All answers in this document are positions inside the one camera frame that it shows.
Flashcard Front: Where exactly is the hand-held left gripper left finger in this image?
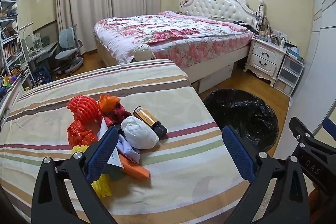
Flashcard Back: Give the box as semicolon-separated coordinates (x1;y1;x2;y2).
31;127;120;224

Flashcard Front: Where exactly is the pale purple wrapper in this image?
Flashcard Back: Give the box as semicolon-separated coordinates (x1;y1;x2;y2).
117;135;141;164

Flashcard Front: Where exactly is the white paper towel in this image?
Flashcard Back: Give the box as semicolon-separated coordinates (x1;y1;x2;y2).
121;116;160;149

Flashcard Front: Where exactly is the white printed paper slip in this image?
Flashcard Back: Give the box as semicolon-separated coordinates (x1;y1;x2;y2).
98;118;124;170

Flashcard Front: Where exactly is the white bookshelf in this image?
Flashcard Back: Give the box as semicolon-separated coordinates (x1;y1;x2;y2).
0;0;30;98

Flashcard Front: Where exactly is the grey-blue desk chair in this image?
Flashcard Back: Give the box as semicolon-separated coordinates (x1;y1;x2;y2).
55;27;84;75

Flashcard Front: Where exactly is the cluster of small toiletries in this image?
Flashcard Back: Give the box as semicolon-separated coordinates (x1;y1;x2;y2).
256;27;289;47

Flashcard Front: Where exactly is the yellow foam fruit net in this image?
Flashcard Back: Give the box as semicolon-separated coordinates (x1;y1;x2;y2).
71;145;110;199

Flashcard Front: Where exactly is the white wardrobe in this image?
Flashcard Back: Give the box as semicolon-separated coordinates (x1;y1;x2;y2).
273;0;336;159

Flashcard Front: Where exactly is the orange plastic bag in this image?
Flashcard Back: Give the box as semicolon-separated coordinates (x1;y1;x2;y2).
98;94;121;113

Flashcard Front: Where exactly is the blue crate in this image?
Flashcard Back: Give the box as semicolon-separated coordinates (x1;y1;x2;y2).
34;67;53;85

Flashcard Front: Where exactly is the white tufted bed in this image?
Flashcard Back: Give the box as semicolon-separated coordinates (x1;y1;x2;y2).
93;0;264;94

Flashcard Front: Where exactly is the trash bin with black bag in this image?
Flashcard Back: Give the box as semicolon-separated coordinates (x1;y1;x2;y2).
203;88;279;153

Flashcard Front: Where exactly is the dark cloth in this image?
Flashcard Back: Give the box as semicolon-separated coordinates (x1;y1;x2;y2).
232;21;252;30

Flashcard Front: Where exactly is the glossy red mesh wrapper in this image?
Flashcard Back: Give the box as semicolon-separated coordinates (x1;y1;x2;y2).
67;120;99;148

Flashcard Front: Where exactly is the white nightstand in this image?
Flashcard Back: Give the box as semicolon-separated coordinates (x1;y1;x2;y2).
244;38;286;86

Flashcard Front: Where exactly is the dark red satin ribbon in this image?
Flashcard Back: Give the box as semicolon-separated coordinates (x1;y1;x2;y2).
101;105;132;125

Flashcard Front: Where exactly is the white storage box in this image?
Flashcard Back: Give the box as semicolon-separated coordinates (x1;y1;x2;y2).
198;64;234;93

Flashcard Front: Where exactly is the teal box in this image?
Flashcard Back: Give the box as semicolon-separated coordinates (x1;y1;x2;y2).
286;46;304;60

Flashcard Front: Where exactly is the clear plastic drawer unit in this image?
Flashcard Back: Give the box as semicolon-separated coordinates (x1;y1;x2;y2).
273;55;305;97

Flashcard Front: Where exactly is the brown bottle with yellow label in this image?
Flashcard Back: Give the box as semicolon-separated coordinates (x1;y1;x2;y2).
133;106;168;138

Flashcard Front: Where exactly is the white rounded bedpost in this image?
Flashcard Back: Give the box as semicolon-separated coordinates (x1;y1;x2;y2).
134;44;155;62

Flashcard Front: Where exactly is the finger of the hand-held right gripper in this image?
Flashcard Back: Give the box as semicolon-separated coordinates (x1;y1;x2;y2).
322;117;336;141
289;116;316;147

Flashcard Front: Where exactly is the dark green wrapper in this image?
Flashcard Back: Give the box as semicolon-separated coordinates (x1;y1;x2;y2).
108;168;125;182

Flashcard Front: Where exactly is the striped bedsheet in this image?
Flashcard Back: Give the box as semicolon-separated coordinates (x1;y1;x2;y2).
0;59;244;224

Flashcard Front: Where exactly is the white desk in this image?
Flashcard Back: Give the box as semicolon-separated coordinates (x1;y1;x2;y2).
26;40;59;77

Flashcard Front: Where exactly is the orange wrapper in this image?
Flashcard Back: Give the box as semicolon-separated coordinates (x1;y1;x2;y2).
119;154;151;180

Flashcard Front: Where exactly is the red foam fruit net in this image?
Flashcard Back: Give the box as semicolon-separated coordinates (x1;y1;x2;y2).
67;95;101;119

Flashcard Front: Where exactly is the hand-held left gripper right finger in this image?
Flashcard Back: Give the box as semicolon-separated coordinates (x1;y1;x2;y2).
222;124;311;224

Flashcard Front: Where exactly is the pink floral blanket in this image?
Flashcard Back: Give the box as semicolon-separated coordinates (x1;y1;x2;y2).
94;11;255;64

